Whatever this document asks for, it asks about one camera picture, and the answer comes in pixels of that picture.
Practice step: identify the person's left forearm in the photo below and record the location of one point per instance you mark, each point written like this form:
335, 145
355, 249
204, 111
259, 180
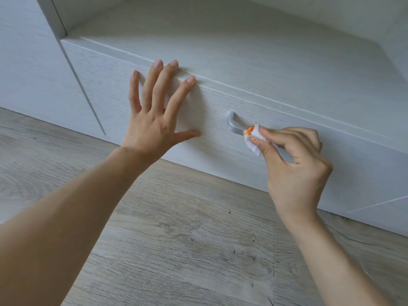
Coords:
57, 239

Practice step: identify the person's right forearm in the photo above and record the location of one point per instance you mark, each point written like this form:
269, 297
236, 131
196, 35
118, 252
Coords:
334, 270

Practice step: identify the white wipe pad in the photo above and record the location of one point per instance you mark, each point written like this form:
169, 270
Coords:
251, 132

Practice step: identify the low white wooden cabinet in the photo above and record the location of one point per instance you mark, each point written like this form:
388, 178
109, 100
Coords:
255, 44

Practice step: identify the person's left hand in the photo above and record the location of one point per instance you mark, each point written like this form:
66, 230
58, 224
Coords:
149, 130

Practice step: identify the person's right hand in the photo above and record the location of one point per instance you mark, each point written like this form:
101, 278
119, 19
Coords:
299, 188

